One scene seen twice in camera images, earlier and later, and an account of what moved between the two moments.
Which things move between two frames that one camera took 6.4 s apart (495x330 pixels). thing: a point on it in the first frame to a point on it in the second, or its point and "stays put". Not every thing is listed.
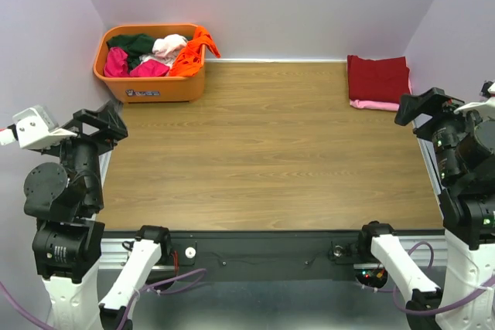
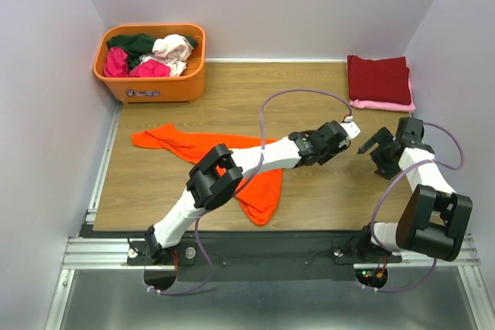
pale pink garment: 164,49 stays put
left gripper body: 88,144 to 329,154
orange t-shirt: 189,60 to 259,192
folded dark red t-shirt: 382,79 stays put
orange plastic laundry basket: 162,89 stays put
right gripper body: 445,127 to 384,153
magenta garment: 115,66 stays put
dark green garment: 135,45 stays put
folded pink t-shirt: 380,105 stays put
